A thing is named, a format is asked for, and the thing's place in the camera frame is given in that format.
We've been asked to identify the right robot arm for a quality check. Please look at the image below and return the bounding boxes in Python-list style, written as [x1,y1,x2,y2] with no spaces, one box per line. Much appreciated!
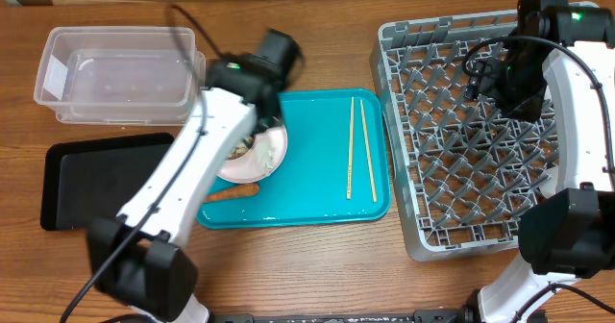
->
[458,0,614,322]

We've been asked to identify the pink plate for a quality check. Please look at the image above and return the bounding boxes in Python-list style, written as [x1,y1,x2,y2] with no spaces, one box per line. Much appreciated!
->
[218,126,288,184]

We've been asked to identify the rice and food scraps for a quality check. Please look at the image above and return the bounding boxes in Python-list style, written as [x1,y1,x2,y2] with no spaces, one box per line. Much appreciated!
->
[227,137,254,161]

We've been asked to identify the teal serving tray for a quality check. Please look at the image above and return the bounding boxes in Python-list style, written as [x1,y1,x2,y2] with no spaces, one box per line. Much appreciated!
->
[196,88,392,229]

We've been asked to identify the orange carrot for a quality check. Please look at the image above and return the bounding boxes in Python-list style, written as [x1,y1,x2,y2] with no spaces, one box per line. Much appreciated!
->
[205,183,259,203]

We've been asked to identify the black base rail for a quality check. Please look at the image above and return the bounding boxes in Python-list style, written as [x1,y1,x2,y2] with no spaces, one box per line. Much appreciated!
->
[209,310,461,323]

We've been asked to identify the right wooden chopstick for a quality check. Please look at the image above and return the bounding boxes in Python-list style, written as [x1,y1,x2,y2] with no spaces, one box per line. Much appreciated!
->
[359,99,378,203]

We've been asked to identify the black tray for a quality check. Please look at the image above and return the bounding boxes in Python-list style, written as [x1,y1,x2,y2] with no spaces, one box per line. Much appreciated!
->
[40,133,174,231]

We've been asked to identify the wooden chopstick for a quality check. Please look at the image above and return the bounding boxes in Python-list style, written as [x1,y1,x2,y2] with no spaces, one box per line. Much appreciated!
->
[346,97,355,200]
[359,99,378,203]

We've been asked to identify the grey dishwasher rack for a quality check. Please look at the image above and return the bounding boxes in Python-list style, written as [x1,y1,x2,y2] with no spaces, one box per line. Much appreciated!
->
[371,8,560,261]

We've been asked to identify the clear plastic bin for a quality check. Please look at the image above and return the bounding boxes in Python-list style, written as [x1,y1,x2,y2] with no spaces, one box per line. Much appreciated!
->
[34,26,206,126]

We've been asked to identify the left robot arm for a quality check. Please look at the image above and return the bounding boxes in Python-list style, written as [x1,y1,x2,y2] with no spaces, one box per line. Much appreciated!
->
[76,29,303,322]

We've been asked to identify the left wooden chopstick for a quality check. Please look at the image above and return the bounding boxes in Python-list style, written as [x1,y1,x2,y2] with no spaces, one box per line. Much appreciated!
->
[346,97,355,200]

